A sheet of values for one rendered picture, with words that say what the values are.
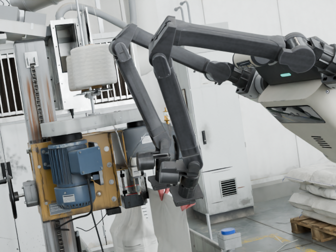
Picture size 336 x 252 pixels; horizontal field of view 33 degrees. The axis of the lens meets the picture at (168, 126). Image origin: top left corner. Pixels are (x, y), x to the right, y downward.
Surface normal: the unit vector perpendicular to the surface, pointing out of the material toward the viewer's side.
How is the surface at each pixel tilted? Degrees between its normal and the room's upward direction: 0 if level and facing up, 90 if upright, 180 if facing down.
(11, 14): 88
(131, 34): 97
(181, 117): 120
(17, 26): 90
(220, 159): 90
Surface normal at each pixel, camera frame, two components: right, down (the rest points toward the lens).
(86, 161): 0.67, -0.06
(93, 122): 0.82, -0.09
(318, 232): -0.94, 0.14
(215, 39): 0.04, 0.51
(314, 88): -0.72, -0.66
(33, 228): 0.33, 0.05
